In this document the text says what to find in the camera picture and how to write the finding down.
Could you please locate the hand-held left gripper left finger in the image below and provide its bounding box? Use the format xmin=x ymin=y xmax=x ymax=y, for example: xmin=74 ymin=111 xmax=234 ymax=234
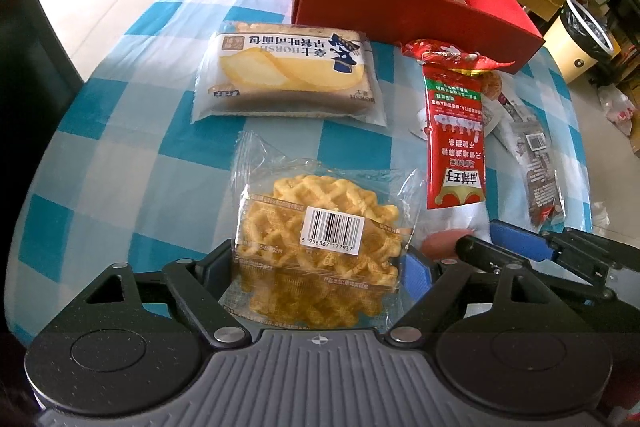
xmin=82 ymin=240 xmax=252 ymax=349

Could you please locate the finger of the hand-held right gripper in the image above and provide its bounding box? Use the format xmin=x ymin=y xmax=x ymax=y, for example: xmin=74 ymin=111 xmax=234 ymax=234
xmin=488 ymin=219 xmax=567 ymax=261
xmin=454 ymin=234 xmax=507 ymax=270

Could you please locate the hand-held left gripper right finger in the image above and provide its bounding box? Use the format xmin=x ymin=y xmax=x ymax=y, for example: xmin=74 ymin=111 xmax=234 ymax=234
xmin=384 ymin=253 xmax=546 ymax=349

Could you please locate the clear round cookie packet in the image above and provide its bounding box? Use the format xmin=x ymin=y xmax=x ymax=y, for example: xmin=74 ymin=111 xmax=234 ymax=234
xmin=481 ymin=69 xmax=568 ymax=228

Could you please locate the clear waffle packet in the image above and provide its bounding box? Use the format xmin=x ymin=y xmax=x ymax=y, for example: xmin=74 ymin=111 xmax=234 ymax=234
xmin=220 ymin=131 xmax=426 ymax=330

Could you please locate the red sausage packet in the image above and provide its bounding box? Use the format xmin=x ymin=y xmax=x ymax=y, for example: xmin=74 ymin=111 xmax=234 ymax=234
xmin=420 ymin=57 xmax=493 ymax=259

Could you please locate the red gummy candy packet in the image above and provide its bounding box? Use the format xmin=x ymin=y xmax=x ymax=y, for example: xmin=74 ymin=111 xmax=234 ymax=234
xmin=398 ymin=38 xmax=516 ymax=72

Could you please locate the white sliced bread packet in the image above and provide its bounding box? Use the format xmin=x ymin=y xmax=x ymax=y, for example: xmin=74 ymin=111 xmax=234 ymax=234
xmin=192 ymin=21 xmax=388 ymax=128

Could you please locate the white red plastic bag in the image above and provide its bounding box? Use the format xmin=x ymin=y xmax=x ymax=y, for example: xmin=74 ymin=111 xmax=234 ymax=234
xmin=596 ymin=84 xmax=639 ymax=136

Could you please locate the blue white checkered tablecloth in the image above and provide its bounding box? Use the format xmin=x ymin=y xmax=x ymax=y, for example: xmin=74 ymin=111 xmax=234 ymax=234
xmin=10 ymin=0 xmax=596 ymax=350

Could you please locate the cream round trash bin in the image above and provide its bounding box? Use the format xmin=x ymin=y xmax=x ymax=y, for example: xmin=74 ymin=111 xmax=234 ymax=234
xmin=542 ymin=0 xmax=622 ymax=84

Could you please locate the black chair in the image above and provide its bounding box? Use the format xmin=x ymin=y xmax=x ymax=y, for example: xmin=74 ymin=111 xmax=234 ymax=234
xmin=0 ymin=0 xmax=86 ymax=192

